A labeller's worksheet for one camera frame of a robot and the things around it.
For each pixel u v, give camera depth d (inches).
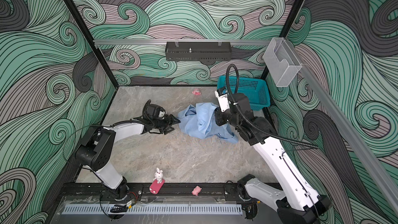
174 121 33.2
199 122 27.0
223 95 22.2
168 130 34.1
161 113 31.2
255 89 44.9
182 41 37.1
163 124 31.6
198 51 37.5
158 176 28.1
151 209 27.5
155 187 29.2
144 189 29.3
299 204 14.0
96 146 18.7
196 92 44.5
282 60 30.8
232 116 21.0
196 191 28.6
